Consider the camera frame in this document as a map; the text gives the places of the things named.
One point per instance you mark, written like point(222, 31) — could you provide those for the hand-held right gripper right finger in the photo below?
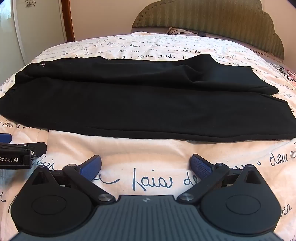
point(201, 165)

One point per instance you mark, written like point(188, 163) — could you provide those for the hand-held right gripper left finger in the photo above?
point(91, 166)

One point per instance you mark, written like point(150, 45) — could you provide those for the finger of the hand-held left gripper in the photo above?
point(5, 138)
point(37, 149)

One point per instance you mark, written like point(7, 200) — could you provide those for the black pants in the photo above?
point(143, 104)

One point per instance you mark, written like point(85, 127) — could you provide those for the white script-printed blanket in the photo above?
point(150, 160)

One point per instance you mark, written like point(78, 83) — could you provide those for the white wardrobe door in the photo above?
point(37, 27)

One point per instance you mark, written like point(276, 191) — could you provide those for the pink patterned cloth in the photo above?
point(285, 74)

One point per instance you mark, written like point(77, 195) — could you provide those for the small dark object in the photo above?
point(202, 34)

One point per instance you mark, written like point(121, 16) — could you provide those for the beige pillow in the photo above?
point(180, 30)

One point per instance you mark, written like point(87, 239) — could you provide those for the olive green padded headboard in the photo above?
point(208, 16)

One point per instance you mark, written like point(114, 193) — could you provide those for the brown wooden door frame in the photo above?
point(68, 20)

